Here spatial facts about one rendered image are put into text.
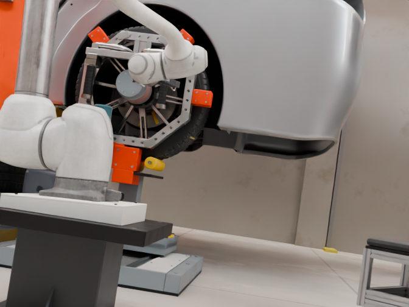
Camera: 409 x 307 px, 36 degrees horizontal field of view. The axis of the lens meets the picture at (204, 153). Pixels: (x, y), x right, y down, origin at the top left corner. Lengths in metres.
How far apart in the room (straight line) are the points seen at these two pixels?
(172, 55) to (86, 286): 0.91
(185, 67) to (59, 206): 0.82
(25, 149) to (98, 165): 0.22
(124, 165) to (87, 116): 1.19
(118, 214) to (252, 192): 4.98
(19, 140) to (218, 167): 4.84
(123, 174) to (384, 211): 4.15
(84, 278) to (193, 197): 4.91
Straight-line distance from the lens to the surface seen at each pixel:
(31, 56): 1.95
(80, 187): 1.80
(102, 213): 1.66
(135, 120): 3.26
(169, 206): 6.64
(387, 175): 6.71
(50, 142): 1.84
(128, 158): 2.98
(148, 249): 2.99
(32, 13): 1.98
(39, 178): 2.88
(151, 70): 2.28
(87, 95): 2.84
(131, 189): 3.13
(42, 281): 1.79
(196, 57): 2.28
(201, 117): 3.05
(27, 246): 1.80
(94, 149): 1.80
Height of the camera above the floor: 0.42
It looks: 3 degrees up
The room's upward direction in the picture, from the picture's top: 8 degrees clockwise
